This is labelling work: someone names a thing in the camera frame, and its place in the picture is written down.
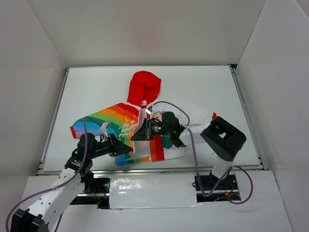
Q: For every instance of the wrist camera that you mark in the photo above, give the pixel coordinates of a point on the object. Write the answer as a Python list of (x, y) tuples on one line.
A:
[(104, 129), (150, 111)]

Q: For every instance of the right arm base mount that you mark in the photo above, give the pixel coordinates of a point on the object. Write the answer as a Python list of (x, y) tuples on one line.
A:
[(227, 187)]

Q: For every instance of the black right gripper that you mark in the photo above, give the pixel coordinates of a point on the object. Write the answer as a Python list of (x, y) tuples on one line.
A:
[(147, 128)]

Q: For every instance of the rainbow hooded zip jacket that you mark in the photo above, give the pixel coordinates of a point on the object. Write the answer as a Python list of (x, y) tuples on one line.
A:
[(126, 118)]

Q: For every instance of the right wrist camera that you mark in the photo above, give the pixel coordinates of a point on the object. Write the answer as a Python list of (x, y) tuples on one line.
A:
[(150, 111)]

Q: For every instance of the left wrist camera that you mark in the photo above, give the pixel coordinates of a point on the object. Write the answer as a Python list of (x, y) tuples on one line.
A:
[(104, 129)]

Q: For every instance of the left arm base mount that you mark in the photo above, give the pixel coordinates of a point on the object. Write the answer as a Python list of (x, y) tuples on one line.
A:
[(96, 194)]

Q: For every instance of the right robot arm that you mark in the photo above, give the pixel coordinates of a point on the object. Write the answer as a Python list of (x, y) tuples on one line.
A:
[(222, 137)]

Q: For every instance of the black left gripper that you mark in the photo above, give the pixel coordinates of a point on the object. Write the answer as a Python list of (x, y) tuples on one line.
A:
[(113, 145)]

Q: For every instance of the white foil cover panel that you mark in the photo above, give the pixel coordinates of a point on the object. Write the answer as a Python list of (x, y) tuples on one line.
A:
[(152, 191)]

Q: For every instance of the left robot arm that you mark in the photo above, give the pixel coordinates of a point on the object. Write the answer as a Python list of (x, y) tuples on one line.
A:
[(47, 211)]

